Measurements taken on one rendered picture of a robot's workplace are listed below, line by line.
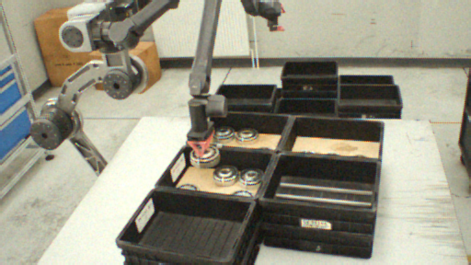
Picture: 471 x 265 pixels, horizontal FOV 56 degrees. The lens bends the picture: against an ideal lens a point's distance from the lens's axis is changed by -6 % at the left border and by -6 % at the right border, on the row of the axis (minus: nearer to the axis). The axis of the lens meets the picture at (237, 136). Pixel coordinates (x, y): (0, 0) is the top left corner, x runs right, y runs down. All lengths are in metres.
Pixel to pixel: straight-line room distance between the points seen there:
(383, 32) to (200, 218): 3.48
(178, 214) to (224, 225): 0.19
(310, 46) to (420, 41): 1.11
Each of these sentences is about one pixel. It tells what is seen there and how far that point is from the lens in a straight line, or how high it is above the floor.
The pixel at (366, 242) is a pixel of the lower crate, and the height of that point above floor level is 0.78.
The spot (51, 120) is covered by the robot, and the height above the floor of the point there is 0.95.
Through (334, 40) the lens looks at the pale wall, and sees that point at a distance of 4.85.
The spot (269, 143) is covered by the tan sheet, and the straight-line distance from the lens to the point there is 2.09.
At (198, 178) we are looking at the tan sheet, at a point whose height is 0.83.
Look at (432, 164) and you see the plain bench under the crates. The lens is 2.22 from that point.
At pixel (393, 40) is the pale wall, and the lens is 4.88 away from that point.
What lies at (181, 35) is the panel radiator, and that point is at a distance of 4.99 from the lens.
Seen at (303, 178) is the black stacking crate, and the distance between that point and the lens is 1.87.
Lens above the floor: 1.94
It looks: 31 degrees down
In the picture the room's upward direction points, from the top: 7 degrees counter-clockwise
